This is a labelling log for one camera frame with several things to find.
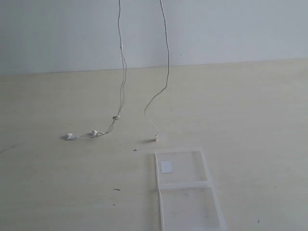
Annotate white wired earphones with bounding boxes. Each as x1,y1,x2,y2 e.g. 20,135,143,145
64,0,171,141

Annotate clear plastic storage case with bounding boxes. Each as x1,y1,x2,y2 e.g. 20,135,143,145
155,148,228,231

